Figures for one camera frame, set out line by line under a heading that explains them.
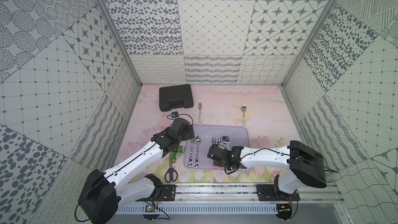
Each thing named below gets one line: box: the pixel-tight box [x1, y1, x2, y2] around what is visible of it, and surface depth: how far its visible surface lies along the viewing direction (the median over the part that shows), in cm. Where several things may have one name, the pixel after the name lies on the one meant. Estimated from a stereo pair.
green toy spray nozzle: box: [171, 145, 186, 164], surface depth 87 cm
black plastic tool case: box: [159, 84, 194, 112], surface depth 113 cm
